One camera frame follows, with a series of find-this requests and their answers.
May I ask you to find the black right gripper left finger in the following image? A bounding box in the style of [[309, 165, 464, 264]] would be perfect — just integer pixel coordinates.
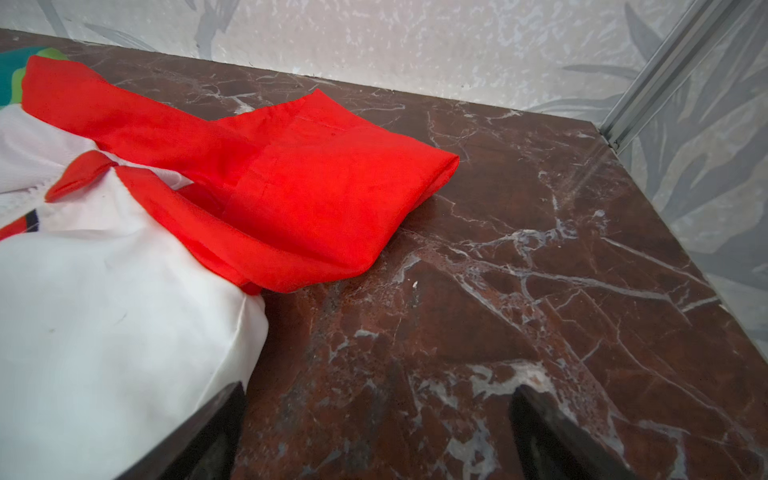
[[120, 382, 247, 480]]

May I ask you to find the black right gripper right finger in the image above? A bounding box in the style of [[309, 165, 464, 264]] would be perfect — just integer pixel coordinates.
[[508, 385, 637, 480]]

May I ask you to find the white colourful children's jacket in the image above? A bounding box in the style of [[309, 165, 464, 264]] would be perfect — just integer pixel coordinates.
[[1, 47, 459, 479]]

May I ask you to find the aluminium frame profile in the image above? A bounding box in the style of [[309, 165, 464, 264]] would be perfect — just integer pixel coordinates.
[[599, 0, 754, 152]]

